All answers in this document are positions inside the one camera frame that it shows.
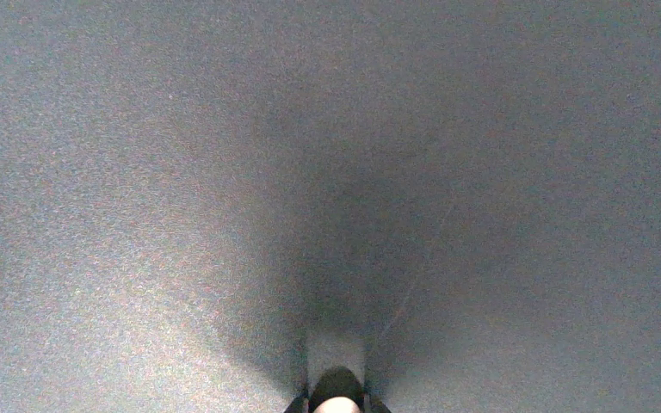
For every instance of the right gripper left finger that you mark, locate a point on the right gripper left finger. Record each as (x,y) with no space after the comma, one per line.
(300,404)

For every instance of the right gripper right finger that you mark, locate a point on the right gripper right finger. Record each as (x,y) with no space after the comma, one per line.
(373,404)

